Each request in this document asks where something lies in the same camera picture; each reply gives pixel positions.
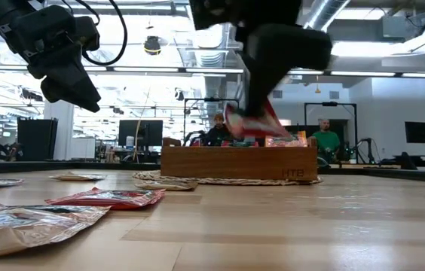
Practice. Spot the black background desk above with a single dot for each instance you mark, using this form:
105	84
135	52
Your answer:
423	158

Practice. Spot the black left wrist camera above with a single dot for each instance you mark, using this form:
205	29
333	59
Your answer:
86	34

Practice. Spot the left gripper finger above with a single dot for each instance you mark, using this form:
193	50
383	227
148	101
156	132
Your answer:
65	64
69	96

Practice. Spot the grey wall vent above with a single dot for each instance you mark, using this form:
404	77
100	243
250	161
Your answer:
334	95
277	94

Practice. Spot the wooden tea box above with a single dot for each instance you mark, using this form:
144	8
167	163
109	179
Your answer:
235	162

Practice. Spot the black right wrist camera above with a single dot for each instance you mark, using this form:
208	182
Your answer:
212	13

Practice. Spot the black table frame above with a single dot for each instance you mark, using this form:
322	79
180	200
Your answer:
65	166

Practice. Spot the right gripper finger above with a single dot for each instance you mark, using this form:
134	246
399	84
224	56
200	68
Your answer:
263	90

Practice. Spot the long ceiling light strip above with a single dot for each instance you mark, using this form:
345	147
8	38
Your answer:
216	70
141	69
363	74

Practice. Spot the silver air duct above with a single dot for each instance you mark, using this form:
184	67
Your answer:
325	13
206	56

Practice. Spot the beige vanilla tea bag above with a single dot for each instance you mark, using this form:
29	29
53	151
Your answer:
167	186
77	177
28	229

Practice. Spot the person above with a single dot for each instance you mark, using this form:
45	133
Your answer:
325	141
218	135

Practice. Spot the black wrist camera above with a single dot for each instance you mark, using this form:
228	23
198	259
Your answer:
212	13
86	34

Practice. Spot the round woven placemat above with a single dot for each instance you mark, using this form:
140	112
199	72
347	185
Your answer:
148	176

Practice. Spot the yellow hanging tag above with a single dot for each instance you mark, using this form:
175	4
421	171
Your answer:
317	90

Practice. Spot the black computer monitor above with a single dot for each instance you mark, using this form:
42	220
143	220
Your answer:
417	131
141	132

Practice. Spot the white cabinet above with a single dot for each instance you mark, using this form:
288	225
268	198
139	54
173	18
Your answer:
82	148

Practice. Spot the white square pillar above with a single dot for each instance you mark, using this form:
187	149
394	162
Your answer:
60	124

